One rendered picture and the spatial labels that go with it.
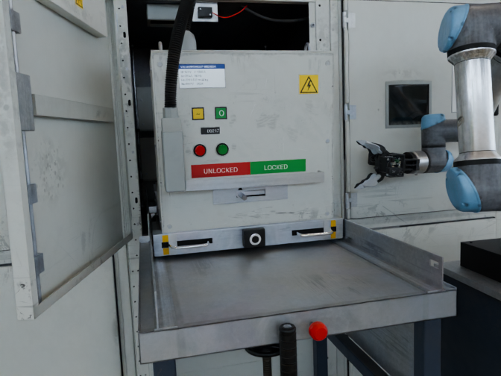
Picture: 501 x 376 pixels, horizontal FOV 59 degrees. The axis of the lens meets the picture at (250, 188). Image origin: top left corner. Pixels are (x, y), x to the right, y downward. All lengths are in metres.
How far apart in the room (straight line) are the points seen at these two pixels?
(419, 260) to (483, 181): 0.31
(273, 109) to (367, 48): 0.51
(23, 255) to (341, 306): 0.58
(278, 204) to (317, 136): 0.22
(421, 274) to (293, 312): 0.32
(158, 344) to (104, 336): 0.73
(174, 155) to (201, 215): 0.22
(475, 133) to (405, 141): 0.45
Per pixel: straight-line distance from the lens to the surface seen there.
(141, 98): 2.04
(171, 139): 1.06
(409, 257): 1.05
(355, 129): 1.57
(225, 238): 1.23
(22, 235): 0.86
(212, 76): 1.19
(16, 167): 0.85
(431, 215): 1.78
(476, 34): 1.31
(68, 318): 1.52
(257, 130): 1.21
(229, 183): 1.17
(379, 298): 0.92
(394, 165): 1.47
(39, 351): 1.57
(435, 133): 1.58
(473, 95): 1.28
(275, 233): 1.26
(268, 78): 1.22
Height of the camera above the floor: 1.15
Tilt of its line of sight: 7 degrees down
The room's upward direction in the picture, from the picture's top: 2 degrees counter-clockwise
